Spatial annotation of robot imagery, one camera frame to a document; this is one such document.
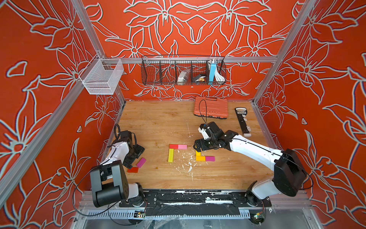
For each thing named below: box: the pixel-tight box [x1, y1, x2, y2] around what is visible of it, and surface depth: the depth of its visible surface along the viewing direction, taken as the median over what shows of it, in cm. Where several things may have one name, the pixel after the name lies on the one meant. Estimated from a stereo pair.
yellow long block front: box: [167, 148, 174, 163], surface depth 90 cm
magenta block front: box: [136, 157, 147, 168], surface depth 88 cm
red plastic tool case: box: [193, 96, 229, 120], surface depth 109 cm
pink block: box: [177, 144, 188, 150], surface depth 94 cm
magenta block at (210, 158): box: [205, 156, 216, 162], surface depth 88 cm
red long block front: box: [169, 144, 179, 150], surface depth 94 cm
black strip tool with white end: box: [234, 107, 252, 138], surface depth 109 cm
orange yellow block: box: [195, 156, 206, 162], surface depth 89 cm
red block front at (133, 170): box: [127, 166, 139, 174], surface depth 85 cm
